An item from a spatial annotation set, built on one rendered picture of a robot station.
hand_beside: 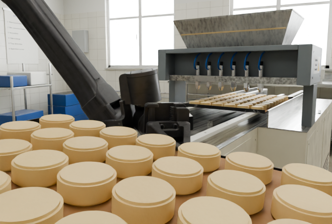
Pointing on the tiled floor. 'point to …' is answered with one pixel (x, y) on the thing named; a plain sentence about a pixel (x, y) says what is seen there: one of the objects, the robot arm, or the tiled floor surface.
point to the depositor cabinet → (294, 137)
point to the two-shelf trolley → (25, 91)
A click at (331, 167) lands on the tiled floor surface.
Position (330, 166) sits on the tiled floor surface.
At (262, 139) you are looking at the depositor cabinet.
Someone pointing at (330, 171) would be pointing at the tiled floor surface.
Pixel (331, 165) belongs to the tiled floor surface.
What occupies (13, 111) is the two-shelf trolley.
